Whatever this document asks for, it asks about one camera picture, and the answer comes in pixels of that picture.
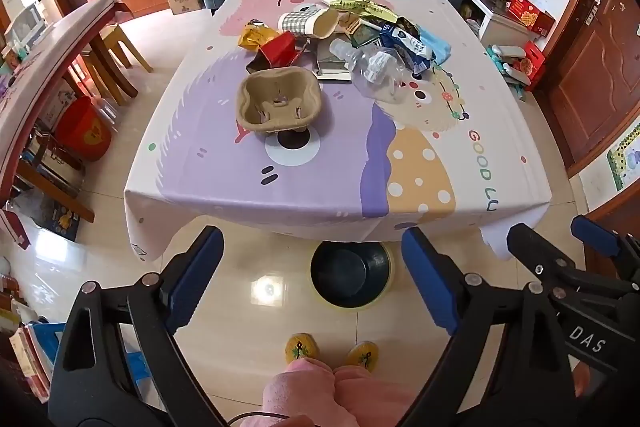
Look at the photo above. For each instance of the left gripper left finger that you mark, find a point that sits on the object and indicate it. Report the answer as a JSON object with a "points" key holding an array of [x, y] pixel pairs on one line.
{"points": [[92, 384]]}

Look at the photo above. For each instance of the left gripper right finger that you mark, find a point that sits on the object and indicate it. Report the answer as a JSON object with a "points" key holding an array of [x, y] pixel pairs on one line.
{"points": [[531, 368]]}

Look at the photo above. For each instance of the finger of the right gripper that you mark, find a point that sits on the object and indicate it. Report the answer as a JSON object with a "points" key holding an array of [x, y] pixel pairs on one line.
{"points": [[556, 272], [621, 250]]}

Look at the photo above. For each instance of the green yellow tea packet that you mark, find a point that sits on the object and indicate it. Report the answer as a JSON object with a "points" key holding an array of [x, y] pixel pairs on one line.
{"points": [[365, 8]]}

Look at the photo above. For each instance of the black trash bin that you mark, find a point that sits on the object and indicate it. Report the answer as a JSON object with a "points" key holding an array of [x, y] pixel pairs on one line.
{"points": [[351, 276]]}

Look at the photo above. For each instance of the right yellow slipper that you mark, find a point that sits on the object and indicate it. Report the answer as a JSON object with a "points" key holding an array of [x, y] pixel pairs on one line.
{"points": [[364, 355]]}

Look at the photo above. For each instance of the brown wooden door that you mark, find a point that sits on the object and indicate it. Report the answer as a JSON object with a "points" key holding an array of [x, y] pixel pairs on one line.
{"points": [[589, 90]]}

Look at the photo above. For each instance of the pink trousered legs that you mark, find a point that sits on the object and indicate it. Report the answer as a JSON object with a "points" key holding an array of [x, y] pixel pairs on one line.
{"points": [[347, 396]]}

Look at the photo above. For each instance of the red gift bag on floor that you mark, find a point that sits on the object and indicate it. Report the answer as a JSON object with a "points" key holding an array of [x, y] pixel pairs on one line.
{"points": [[532, 64]]}

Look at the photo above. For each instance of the blue face mask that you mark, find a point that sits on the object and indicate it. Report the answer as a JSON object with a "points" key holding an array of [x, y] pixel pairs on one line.
{"points": [[441, 49]]}

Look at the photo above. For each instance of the white tv stand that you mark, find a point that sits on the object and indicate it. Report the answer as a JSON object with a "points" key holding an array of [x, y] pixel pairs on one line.
{"points": [[496, 26]]}

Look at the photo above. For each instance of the red bucket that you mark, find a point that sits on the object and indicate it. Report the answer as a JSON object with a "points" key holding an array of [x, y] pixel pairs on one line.
{"points": [[82, 130]]}

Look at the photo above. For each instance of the clear crushed plastic bottle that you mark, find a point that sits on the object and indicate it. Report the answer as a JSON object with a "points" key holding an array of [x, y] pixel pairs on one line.
{"points": [[376, 72]]}

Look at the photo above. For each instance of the red gift box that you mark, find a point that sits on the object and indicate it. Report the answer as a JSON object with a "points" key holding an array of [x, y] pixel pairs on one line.
{"points": [[536, 21]]}

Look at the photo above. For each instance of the dark blue snack bag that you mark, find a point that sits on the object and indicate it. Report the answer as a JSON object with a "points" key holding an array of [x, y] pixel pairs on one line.
{"points": [[413, 52]]}

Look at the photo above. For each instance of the cartoon printed tablecloth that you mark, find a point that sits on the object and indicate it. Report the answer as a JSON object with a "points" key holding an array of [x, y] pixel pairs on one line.
{"points": [[455, 153]]}

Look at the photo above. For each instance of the grey metal tray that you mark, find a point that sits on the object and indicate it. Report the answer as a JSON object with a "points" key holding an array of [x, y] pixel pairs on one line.
{"points": [[328, 66]]}

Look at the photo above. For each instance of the long wooden side table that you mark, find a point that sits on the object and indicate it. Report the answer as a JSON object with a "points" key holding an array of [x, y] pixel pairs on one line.
{"points": [[40, 77]]}

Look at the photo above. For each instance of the brown pulp cup carrier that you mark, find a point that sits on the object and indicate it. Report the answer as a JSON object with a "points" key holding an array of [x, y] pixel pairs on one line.
{"points": [[279, 99]]}

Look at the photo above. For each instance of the checkered paper cup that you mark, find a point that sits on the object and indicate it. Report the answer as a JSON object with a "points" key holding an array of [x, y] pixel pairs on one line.
{"points": [[315, 21]]}

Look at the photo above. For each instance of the wooden stool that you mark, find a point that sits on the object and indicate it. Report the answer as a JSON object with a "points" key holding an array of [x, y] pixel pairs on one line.
{"points": [[104, 55]]}

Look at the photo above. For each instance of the red paper box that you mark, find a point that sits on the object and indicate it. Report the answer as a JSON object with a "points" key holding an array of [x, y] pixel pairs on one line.
{"points": [[277, 53]]}

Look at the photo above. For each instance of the white microwave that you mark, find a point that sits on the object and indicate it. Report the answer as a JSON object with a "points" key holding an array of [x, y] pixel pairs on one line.
{"points": [[26, 28]]}

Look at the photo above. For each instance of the yellow snack wrapper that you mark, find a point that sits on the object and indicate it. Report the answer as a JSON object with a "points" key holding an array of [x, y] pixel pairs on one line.
{"points": [[255, 35]]}

